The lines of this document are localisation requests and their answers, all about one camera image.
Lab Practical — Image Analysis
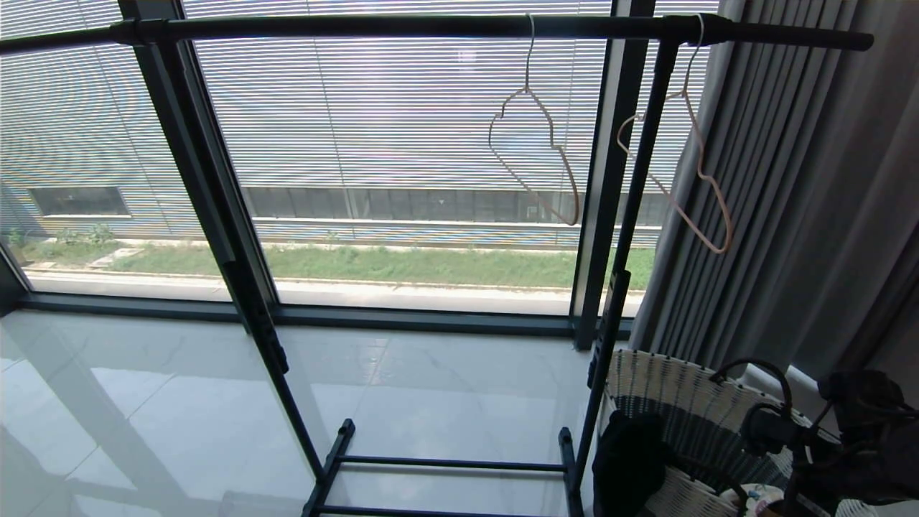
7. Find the pink clothes hanger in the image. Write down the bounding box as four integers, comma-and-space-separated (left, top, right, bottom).
616, 14, 734, 256
488, 14, 581, 227

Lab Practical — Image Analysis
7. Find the cream printed garment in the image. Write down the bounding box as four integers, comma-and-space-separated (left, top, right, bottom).
740, 485, 788, 517

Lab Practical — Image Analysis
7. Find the black clothes rack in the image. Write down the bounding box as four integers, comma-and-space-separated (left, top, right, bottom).
0, 13, 875, 517

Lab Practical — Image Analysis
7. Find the white laundry basket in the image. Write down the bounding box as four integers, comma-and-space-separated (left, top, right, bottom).
600, 350, 887, 517

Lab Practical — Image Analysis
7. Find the window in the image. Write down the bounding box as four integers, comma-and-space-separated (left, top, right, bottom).
0, 0, 720, 353

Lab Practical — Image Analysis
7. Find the black garment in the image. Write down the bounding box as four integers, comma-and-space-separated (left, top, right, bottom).
592, 411, 673, 517

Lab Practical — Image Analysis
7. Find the grey curtain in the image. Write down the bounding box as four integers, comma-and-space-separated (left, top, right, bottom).
630, 0, 919, 406

